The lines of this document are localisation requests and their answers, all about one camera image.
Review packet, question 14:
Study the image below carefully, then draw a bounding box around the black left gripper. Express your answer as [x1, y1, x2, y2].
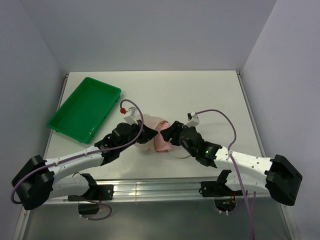
[118, 119, 158, 152]

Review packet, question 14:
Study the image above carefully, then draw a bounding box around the pink bra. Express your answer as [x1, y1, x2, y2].
[153, 120, 172, 152]

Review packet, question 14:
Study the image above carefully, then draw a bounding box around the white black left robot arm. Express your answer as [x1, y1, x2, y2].
[10, 121, 158, 210]

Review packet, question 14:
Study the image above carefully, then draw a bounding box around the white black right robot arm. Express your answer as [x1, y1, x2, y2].
[160, 121, 303, 206]

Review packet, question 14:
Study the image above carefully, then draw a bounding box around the green plastic tray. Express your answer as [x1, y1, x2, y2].
[47, 77, 122, 144]

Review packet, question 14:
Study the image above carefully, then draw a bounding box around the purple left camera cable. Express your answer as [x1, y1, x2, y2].
[10, 99, 144, 205]

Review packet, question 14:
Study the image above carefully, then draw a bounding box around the purple camera cable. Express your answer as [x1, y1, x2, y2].
[194, 109, 257, 240]
[10, 99, 144, 205]

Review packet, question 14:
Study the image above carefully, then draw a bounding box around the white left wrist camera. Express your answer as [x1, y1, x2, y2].
[120, 106, 138, 125]

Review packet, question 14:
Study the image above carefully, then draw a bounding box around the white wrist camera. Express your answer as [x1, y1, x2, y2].
[120, 106, 138, 125]
[185, 112, 200, 128]

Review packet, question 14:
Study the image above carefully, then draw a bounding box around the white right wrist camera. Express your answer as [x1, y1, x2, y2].
[185, 112, 200, 128]

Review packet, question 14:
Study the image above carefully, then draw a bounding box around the aluminium table edge rail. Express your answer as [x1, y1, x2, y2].
[49, 178, 251, 206]

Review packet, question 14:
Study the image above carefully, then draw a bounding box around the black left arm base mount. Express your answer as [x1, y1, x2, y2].
[67, 184, 114, 216]

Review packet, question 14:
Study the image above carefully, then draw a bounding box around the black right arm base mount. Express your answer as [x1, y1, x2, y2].
[198, 181, 238, 215]

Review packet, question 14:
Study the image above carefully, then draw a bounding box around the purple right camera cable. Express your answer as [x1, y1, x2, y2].
[194, 109, 257, 240]

